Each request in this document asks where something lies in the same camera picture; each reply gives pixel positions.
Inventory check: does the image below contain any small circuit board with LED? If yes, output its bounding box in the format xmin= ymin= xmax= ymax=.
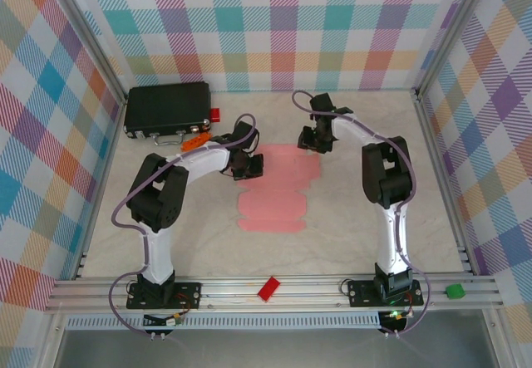
xmin=380 ymin=308 xmax=415 ymax=332

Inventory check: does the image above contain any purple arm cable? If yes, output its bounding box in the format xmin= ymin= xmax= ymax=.
xmin=292 ymin=90 xmax=433 ymax=338
xmin=108 ymin=113 xmax=257 ymax=338

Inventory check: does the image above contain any aluminium frame cross rail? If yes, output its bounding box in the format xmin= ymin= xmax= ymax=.
xmin=44 ymin=274 xmax=504 ymax=314

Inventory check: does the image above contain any aluminium frame post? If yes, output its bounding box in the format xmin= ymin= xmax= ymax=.
xmin=48 ymin=0 xmax=128 ymax=104
xmin=413 ymin=0 xmax=498 ymax=97

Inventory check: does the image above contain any grey metal shelf panel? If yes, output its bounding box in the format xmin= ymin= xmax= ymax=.
xmin=53 ymin=328 xmax=500 ymax=368

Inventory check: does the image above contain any black carrying case with handle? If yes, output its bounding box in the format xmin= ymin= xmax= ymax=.
xmin=123 ymin=81 xmax=213 ymax=147

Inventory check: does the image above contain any flat red rectangular block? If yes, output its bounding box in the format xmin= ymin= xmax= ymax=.
xmin=256 ymin=276 xmax=281 ymax=302

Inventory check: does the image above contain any pink cloth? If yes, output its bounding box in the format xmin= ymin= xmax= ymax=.
xmin=237 ymin=143 xmax=322 ymax=233

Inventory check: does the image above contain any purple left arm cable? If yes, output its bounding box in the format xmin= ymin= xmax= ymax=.
xmin=108 ymin=113 xmax=257 ymax=338

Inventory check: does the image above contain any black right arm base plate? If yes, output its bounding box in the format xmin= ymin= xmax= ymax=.
xmin=347 ymin=278 xmax=425 ymax=307

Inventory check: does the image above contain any small white wire connector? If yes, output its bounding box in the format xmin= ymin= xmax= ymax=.
xmin=143 ymin=312 xmax=186 ymax=328

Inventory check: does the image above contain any orange plastic toy part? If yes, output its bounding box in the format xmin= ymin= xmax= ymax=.
xmin=181 ymin=132 xmax=214 ymax=153

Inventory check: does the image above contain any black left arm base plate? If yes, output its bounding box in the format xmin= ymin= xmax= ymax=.
xmin=126 ymin=281 xmax=203 ymax=310

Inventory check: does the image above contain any aluminium frame side rail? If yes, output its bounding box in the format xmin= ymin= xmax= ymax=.
xmin=411 ymin=88 xmax=477 ymax=277
xmin=72 ymin=96 xmax=128 ymax=281

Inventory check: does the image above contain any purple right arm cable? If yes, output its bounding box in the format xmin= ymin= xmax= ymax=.
xmin=292 ymin=90 xmax=433 ymax=338

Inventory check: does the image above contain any grey slotted cable duct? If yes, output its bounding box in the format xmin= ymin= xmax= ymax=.
xmin=66 ymin=312 xmax=382 ymax=331

